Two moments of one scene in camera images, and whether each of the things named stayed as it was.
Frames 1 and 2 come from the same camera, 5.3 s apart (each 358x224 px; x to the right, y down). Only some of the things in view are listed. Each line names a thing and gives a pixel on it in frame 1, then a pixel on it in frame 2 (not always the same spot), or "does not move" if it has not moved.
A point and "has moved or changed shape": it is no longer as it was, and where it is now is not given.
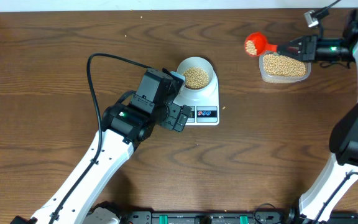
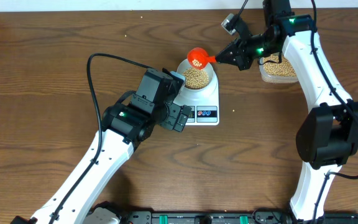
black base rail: x=214 y=217 does not move
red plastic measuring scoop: x=261 y=43 has moved or changed shape
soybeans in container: x=276 y=65 does not move
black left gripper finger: x=177 y=116 does not move
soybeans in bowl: x=196 y=78 does not move
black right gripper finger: x=302 y=48 to x=232 y=54
